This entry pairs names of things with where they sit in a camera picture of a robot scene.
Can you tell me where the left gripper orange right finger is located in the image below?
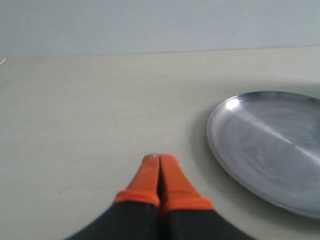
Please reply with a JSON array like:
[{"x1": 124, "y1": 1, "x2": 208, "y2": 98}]
[{"x1": 159, "y1": 154, "x2": 253, "y2": 240}]

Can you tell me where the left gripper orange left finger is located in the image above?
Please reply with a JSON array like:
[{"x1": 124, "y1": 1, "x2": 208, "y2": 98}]
[{"x1": 68, "y1": 154, "x2": 160, "y2": 240}]

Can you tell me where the round steel plate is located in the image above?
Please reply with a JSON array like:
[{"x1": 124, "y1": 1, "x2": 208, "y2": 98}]
[{"x1": 206, "y1": 90, "x2": 320, "y2": 219}]

